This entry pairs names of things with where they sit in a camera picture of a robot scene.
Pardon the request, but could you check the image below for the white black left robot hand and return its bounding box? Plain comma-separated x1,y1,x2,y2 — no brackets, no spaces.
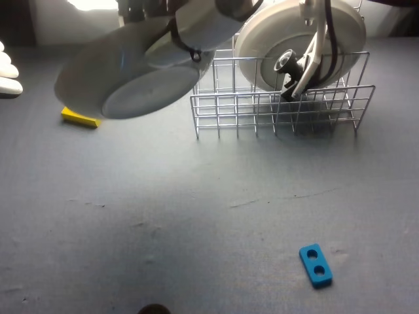
117,0,263,69

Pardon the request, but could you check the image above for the white plate with barcode label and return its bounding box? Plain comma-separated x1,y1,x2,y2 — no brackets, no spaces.
234,0,367,92

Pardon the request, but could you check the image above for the yellow block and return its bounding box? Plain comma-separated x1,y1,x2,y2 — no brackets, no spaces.
61,107,103,130

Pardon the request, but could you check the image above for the white glossy rounded object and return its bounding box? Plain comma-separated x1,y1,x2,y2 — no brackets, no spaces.
0,41,24,98

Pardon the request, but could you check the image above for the blue block with two holes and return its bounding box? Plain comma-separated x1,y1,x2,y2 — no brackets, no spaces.
299,243,335,289

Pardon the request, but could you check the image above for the brown round cookie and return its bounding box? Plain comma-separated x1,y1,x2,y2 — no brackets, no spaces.
137,303,172,314

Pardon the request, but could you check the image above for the silver wire dish rack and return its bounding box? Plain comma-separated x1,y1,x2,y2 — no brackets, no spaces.
189,0,376,141

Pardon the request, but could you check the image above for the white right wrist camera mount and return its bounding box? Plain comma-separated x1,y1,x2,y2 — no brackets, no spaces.
274,0,329,103

